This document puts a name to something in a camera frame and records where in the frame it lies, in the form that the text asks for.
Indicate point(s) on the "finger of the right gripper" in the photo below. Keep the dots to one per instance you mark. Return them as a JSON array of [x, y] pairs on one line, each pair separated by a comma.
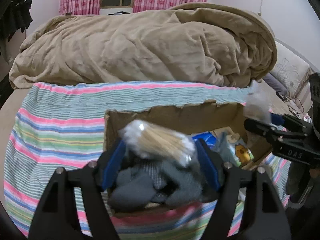
[[274, 133], [282, 119]]

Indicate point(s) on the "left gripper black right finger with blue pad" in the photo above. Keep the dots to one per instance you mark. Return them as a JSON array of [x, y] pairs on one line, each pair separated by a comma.
[[263, 215]]

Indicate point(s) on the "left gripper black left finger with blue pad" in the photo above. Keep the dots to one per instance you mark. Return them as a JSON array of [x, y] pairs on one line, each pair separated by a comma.
[[56, 214]]

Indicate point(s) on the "bag of wooden sticks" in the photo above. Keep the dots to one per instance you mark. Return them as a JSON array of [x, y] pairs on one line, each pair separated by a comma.
[[154, 142]]

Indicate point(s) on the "grey fuzzy sock pair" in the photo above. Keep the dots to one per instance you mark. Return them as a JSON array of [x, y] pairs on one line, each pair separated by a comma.
[[182, 184]]

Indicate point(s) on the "cartoon print plastic bag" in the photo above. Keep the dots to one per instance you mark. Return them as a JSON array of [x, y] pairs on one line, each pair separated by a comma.
[[231, 147]]

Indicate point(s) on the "beige floral pillow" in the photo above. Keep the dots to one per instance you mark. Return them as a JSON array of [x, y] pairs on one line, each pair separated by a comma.
[[290, 70]]

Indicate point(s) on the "blue plastic package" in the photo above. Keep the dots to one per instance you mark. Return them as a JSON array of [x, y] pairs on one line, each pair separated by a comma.
[[208, 138]]

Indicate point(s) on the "striped pastel towel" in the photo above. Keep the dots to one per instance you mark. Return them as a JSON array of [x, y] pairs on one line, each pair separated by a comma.
[[64, 126]]

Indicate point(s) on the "brown cardboard box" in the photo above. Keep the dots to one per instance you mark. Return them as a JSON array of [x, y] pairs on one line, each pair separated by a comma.
[[188, 119]]

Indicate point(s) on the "tan rumpled blanket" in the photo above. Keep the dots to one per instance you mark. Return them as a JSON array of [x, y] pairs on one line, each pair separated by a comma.
[[192, 42]]

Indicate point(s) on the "dark hanging clothes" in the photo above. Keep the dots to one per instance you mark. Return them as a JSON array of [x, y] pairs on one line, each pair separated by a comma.
[[16, 17]]

